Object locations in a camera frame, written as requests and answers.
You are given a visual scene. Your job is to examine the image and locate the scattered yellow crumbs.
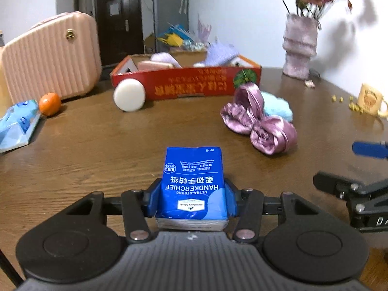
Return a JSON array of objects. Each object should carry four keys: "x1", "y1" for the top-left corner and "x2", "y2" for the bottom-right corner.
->
[{"x1": 331, "y1": 95, "x2": 364, "y2": 114}]

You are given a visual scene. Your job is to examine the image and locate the orange and brown sponge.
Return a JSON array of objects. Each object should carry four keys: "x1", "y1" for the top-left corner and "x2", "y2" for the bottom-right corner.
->
[{"x1": 138, "y1": 60, "x2": 175, "y2": 71}]

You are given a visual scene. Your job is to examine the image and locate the grey refrigerator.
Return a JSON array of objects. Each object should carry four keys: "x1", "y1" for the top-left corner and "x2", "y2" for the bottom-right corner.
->
[{"x1": 153, "y1": 0, "x2": 190, "y2": 52}]

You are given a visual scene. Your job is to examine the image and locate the pink ribbed suitcase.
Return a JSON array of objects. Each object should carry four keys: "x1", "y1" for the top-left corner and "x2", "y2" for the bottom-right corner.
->
[{"x1": 1, "y1": 11, "x2": 103, "y2": 104}]

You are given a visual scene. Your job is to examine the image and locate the white round roll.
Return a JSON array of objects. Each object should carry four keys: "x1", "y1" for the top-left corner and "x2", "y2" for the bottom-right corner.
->
[{"x1": 113, "y1": 79, "x2": 146, "y2": 112}]

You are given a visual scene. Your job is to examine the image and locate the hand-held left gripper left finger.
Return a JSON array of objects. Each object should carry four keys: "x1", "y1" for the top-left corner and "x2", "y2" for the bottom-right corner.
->
[{"x1": 62, "y1": 178, "x2": 162, "y2": 244}]

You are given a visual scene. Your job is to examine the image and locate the light blue fluffy cloth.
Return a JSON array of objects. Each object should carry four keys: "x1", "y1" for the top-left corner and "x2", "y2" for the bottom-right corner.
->
[{"x1": 261, "y1": 91, "x2": 294, "y2": 122}]

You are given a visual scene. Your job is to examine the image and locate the lavender fluffy cloth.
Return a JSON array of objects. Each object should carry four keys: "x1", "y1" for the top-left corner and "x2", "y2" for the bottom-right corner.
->
[{"x1": 151, "y1": 52, "x2": 182, "y2": 68}]

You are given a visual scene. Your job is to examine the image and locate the pink textured vase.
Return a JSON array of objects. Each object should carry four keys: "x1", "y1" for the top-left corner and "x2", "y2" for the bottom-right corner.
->
[{"x1": 283, "y1": 14, "x2": 319, "y2": 80}]

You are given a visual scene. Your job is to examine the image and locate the yellow bear mug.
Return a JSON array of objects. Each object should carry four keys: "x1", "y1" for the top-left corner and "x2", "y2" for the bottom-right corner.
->
[{"x1": 357, "y1": 83, "x2": 388, "y2": 118}]

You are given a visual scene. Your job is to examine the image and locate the orange fruit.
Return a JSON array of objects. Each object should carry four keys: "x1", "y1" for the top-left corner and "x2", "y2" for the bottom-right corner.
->
[{"x1": 39, "y1": 92, "x2": 62, "y2": 116}]

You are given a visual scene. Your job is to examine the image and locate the purple fluffy cloth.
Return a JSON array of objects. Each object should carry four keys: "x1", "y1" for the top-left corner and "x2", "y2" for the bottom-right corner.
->
[{"x1": 203, "y1": 38, "x2": 241, "y2": 67}]

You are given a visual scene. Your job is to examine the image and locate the dark blue handkerchief pack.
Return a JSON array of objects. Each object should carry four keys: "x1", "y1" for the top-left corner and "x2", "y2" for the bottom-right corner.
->
[{"x1": 155, "y1": 146, "x2": 230, "y2": 231}]

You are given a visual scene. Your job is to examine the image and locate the red cardboard box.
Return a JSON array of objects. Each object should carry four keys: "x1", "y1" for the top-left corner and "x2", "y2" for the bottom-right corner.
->
[{"x1": 110, "y1": 53, "x2": 262, "y2": 101}]

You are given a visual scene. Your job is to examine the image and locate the purple dried plant bundle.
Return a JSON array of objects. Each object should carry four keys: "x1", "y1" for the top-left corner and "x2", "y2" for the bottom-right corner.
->
[{"x1": 197, "y1": 14, "x2": 213, "y2": 41}]

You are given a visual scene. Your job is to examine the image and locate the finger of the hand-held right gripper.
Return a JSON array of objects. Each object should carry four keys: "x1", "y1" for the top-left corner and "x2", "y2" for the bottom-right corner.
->
[
  {"x1": 313, "y1": 172, "x2": 388, "y2": 202},
  {"x1": 352, "y1": 141, "x2": 388, "y2": 160}
]

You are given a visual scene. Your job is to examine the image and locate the light blue tissue pack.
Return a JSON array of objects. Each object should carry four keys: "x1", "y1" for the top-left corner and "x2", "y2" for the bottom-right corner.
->
[{"x1": 0, "y1": 99, "x2": 41, "y2": 154}]

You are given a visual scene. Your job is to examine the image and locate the dark brown entrance door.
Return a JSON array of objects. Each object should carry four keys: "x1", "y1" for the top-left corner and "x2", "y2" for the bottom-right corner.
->
[{"x1": 94, "y1": 0, "x2": 144, "y2": 66}]

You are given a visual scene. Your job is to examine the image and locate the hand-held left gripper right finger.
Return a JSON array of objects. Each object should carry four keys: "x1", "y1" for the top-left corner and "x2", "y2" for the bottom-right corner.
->
[{"x1": 224, "y1": 179, "x2": 319, "y2": 243}]

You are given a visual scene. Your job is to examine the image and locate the pile of blue yellow bags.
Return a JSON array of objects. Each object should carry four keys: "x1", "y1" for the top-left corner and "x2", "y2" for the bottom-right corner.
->
[{"x1": 156, "y1": 24, "x2": 194, "y2": 47}]

